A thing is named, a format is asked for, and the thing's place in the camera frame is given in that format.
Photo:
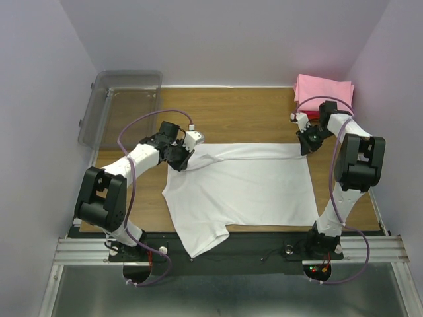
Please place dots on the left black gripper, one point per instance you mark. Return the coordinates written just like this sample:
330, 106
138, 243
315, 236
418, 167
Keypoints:
180, 157

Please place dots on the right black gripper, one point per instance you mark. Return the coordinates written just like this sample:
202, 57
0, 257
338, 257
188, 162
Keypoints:
306, 141

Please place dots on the white t shirt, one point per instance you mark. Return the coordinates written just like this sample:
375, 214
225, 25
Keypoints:
251, 184

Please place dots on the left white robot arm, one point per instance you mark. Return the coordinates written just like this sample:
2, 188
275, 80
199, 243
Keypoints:
107, 194

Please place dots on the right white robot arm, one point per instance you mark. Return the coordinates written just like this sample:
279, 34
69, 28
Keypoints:
355, 167

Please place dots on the folded red t shirt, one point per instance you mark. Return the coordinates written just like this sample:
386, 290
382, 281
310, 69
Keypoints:
312, 115

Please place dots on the folded pink t shirt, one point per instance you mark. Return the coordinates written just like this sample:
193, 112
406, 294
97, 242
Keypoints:
312, 91

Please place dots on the clear plastic bin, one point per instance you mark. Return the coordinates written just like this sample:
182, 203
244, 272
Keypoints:
118, 98

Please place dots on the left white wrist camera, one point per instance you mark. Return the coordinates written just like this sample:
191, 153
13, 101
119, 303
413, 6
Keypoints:
192, 138

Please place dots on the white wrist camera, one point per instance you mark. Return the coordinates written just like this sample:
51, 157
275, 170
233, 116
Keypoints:
192, 138
301, 120

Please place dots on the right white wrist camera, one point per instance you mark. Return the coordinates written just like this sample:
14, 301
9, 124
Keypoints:
301, 120

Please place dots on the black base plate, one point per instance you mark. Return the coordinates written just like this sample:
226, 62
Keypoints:
242, 253

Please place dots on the aluminium frame rail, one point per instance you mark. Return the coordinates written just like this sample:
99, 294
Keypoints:
372, 279

